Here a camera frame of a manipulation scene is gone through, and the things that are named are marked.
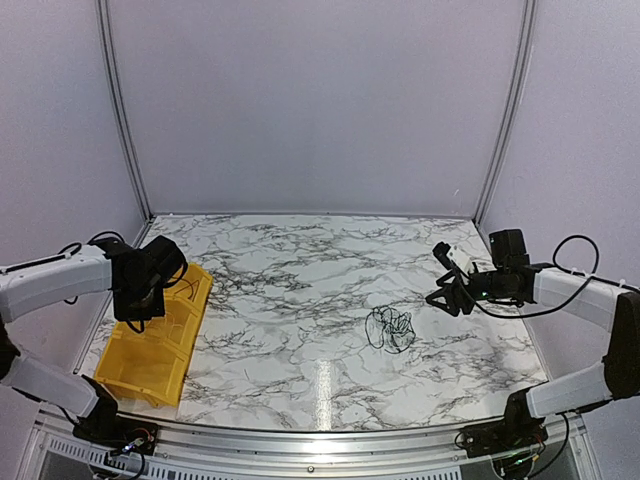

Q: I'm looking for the front aluminium rail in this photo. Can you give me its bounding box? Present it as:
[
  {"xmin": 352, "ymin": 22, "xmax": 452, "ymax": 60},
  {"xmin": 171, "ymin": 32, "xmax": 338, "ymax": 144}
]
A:
[{"xmin": 18, "ymin": 411, "xmax": 601, "ymax": 479}]

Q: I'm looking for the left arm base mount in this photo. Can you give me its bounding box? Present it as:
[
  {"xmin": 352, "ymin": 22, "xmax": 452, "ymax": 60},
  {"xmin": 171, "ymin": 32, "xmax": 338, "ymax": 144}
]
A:
[{"xmin": 72, "ymin": 416, "xmax": 159, "ymax": 479}]

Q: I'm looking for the yellow bin far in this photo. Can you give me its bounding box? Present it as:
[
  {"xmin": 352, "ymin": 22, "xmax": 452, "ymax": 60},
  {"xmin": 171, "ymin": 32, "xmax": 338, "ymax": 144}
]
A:
[{"xmin": 164, "ymin": 263, "xmax": 213, "ymax": 319}]

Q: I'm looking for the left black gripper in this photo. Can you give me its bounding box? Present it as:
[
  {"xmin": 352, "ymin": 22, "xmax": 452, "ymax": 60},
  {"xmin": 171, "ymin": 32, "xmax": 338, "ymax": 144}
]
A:
[{"xmin": 112, "ymin": 277, "xmax": 165, "ymax": 321}]

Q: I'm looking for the yellow bin near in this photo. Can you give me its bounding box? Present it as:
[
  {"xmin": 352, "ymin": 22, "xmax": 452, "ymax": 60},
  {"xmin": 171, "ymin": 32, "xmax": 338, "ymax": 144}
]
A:
[{"xmin": 93, "ymin": 337, "xmax": 191, "ymax": 408}]

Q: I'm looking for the aluminium frame post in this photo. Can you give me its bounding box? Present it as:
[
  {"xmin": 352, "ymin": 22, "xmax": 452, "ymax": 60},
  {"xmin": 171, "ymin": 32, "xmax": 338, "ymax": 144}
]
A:
[
  {"xmin": 473, "ymin": 0, "xmax": 538, "ymax": 228},
  {"xmin": 94, "ymin": 0, "xmax": 153, "ymax": 222}
]

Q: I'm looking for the thin dark red wire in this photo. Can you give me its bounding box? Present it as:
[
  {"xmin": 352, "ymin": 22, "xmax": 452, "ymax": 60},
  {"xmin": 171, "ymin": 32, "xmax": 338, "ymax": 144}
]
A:
[{"xmin": 172, "ymin": 277, "xmax": 201, "ymax": 301}]

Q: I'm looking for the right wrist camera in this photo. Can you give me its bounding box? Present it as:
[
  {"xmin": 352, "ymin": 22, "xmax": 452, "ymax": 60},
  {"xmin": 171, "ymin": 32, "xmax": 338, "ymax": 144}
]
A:
[{"xmin": 432, "ymin": 242, "xmax": 475, "ymax": 274}]

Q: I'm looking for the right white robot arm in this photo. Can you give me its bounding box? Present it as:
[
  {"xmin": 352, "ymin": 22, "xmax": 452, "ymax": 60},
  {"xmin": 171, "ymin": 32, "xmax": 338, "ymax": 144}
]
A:
[{"xmin": 425, "ymin": 229, "xmax": 639, "ymax": 448}]

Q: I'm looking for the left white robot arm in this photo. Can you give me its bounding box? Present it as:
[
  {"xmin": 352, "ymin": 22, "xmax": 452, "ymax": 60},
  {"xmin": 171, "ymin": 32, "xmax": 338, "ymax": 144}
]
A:
[{"xmin": 1, "ymin": 236, "xmax": 188, "ymax": 445}]

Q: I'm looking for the right aluminium frame post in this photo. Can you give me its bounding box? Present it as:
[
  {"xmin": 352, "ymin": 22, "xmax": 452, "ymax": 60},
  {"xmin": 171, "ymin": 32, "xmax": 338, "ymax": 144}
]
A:
[{"xmin": 473, "ymin": 0, "xmax": 538, "ymax": 228}]

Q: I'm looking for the yellow bin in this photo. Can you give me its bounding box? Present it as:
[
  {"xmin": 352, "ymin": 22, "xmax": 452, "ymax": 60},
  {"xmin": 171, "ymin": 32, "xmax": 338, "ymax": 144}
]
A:
[
  {"xmin": 93, "ymin": 337, "xmax": 191, "ymax": 408},
  {"xmin": 164, "ymin": 263, "xmax": 213, "ymax": 319},
  {"xmin": 112, "ymin": 298, "xmax": 204, "ymax": 355}
]

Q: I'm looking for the black wire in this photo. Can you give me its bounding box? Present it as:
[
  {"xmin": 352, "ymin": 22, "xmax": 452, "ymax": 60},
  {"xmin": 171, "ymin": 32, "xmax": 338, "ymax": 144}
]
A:
[{"xmin": 363, "ymin": 305, "xmax": 417, "ymax": 355}]

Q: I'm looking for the yellow bin middle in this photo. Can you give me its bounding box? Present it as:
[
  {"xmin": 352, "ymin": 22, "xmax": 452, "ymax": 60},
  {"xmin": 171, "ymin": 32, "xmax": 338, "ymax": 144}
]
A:
[{"xmin": 112, "ymin": 298, "xmax": 204, "ymax": 355}]

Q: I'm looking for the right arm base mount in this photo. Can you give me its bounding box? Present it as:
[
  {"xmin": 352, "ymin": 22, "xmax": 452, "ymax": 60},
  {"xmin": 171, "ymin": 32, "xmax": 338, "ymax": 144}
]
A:
[{"xmin": 454, "ymin": 420, "xmax": 548, "ymax": 479}]

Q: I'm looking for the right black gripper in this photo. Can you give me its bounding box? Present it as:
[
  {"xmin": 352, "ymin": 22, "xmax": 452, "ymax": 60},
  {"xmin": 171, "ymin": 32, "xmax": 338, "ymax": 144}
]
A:
[{"xmin": 426, "ymin": 269, "xmax": 508, "ymax": 317}]

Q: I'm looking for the left aluminium frame post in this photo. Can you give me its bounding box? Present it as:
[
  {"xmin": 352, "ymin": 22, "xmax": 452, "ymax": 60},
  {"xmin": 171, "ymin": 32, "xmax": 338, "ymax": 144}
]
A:
[{"xmin": 94, "ymin": 0, "xmax": 153, "ymax": 222}]

